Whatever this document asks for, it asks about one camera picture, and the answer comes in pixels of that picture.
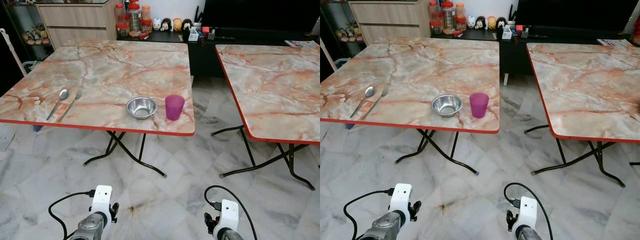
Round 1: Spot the stainless steel bowl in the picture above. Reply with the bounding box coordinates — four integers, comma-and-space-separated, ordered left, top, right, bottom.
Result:
125, 96, 158, 120
431, 94, 463, 118

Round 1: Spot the steel fork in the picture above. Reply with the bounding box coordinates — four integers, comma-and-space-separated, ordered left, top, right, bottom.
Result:
57, 89, 83, 123
361, 87, 390, 121

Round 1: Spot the purple plastic cup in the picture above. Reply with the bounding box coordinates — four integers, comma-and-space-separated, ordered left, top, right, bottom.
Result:
469, 92, 490, 119
165, 94, 186, 121

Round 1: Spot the steel spoon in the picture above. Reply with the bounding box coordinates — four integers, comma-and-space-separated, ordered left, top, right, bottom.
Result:
46, 89, 70, 121
350, 86, 376, 119

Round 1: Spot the marble top folding table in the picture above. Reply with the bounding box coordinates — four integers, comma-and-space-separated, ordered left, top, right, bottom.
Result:
211, 44, 321, 192
320, 36, 501, 176
525, 42, 640, 189
0, 39, 196, 179

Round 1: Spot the light wooden drawer cabinet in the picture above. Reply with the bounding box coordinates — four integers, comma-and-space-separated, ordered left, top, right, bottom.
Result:
37, 2, 119, 50
348, 0, 432, 45

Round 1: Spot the tall red lid steel jar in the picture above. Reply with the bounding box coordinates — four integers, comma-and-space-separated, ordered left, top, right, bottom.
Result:
441, 0, 457, 31
126, 2, 142, 34

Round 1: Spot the glass display shelf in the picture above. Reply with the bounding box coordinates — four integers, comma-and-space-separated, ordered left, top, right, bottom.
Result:
320, 0, 362, 53
0, 2, 54, 62

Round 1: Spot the printed magazine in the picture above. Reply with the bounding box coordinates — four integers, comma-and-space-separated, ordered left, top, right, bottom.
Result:
284, 40, 320, 49
597, 38, 636, 50

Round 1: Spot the black television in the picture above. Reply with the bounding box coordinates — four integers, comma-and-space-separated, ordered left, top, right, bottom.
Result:
515, 0, 640, 31
200, 0, 321, 34

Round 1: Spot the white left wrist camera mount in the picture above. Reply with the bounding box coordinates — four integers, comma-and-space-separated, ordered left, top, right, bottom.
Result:
90, 185, 113, 221
389, 183, 414, 221

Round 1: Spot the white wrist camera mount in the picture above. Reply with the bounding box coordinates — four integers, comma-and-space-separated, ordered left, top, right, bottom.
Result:
214, 199, 239, 237
517, 196, 539, 232
90, 185, 113, 221
389, 183, 414, 221

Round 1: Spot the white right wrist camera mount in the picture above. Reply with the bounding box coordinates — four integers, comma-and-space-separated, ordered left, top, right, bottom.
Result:
517, 196, 539, 232
214, 199, 239, 237

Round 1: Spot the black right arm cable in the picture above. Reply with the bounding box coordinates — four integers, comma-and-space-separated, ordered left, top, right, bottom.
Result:
204, 185, 258, 240
503, 182, 555, 240

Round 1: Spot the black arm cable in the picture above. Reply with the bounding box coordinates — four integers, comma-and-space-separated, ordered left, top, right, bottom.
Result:
48, 189, 96, 240
204, 185, 258, 240
343, 188, 396, 240
503, 182, 555, 240

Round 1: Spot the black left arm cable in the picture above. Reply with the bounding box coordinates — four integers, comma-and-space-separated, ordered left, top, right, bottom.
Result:
343, 188, 396, 240
48, 189, 96, 240

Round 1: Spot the white stick handle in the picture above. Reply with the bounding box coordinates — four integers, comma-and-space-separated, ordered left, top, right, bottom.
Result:
0, 28, 29, 77
320, 39, 339, 72

